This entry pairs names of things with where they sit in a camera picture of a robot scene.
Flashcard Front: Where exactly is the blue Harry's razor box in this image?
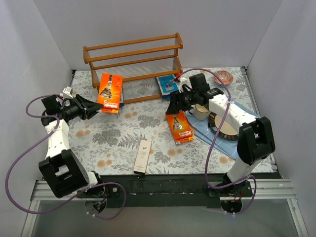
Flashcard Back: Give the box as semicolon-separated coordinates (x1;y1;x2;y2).
156;75;179;99
119;86;124;107

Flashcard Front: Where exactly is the orange razor pack with pictures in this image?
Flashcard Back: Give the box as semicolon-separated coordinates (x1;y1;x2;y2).
97;73;123;114

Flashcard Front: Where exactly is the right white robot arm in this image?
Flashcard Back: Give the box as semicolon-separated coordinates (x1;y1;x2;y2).
166;74;276;196

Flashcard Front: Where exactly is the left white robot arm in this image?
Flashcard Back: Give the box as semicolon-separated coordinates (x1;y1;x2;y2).
39;94;105;198

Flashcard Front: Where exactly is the wooden three-tier shelf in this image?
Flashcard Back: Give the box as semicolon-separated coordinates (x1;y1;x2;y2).
83;33;183;104

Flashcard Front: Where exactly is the white enamel mug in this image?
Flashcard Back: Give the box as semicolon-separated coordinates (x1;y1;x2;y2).
188;104;210;120

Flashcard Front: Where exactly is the orange Gillette Fusion5 box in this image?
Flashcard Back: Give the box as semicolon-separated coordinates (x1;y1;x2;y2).
165;111;194;145

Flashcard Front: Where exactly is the floral table mat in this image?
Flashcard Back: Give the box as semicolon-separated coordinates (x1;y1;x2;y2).
69;67;255;175

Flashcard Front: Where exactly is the red patterned bowl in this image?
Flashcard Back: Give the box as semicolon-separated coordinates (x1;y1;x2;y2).
213;70;234;86

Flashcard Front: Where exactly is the black rimmed plate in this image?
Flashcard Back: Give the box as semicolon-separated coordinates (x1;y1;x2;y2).
208;112;238;141

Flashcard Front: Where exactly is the tall beige slim box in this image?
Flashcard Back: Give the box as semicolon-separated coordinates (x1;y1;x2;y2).
133;140;152;175

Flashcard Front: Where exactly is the blue checked cloth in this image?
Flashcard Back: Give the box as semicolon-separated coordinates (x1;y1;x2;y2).
186;112;238;160

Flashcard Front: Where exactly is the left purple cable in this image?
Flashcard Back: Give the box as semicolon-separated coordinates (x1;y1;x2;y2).
4;95;127;220

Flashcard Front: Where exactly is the purple cable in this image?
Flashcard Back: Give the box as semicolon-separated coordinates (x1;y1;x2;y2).
4;95;127;220
176;68;257;215

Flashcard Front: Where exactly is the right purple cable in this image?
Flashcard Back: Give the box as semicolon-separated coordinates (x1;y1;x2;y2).
176;68;257;215

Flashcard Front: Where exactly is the aluminium rail frame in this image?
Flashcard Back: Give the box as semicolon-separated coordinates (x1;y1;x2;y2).
21;66;309;237

